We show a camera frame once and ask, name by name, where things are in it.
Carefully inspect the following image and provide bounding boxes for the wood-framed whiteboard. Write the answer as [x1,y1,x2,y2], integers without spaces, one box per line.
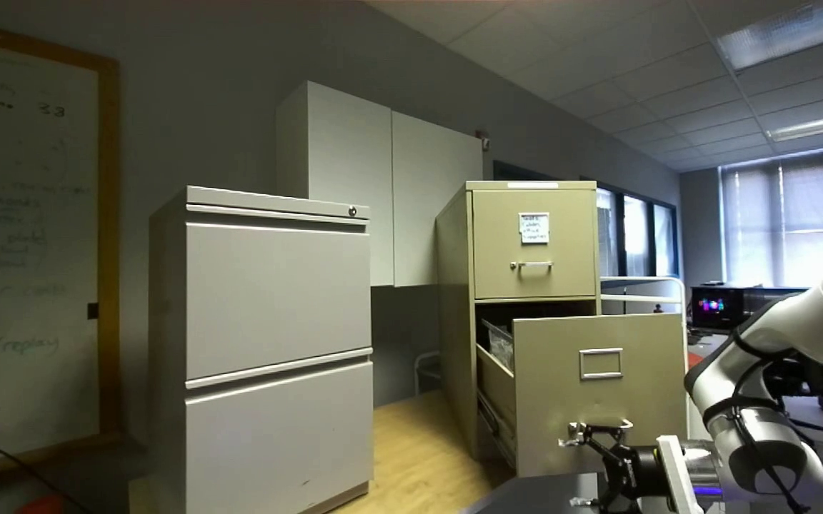
[0,15,125,458]

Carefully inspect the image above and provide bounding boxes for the white wall cabinet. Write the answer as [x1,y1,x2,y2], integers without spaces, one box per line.
[275,79,488,291]

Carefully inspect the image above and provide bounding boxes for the beige metal filing cabinet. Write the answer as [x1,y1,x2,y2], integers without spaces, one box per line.
[433,176,603,463]

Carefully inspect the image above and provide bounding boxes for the beige drawer with label holder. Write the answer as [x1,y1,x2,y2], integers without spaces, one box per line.
[475,311,692,482]

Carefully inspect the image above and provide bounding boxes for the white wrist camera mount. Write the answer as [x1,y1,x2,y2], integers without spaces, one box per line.
[653,432,721,514]

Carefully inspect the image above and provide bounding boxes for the grey cubicle partition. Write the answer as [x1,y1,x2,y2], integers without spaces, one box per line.
[598,273,692,321]

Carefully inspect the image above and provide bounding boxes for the computer monitor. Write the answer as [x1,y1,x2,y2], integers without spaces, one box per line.
[689,283,749,332]

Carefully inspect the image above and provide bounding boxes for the beige drawer with white label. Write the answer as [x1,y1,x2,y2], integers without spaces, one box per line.
[465,179,603,303]

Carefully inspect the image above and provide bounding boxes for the glass partition windows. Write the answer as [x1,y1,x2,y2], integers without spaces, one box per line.
[595,183,682,285]

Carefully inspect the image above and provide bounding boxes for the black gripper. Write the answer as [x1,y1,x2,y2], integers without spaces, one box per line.
[565,422,669,508]

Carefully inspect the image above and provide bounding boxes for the paper files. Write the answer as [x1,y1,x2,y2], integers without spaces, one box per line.
[479,318,516,371]

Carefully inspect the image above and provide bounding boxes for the white paper label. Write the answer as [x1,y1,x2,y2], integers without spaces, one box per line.
[516,208,555,249]

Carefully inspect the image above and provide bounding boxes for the square ceiling light panel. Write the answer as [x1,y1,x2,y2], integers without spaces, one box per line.
[713,0,823,74]

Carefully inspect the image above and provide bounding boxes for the long ceiling light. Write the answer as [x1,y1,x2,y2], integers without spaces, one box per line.
[765,105,823,145]

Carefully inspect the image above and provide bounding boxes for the grey metal filing cabinet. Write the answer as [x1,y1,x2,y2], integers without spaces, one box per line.
[145,183,376,514]

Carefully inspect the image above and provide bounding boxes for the window with blinds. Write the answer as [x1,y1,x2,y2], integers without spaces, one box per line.
[716,155,823,291]

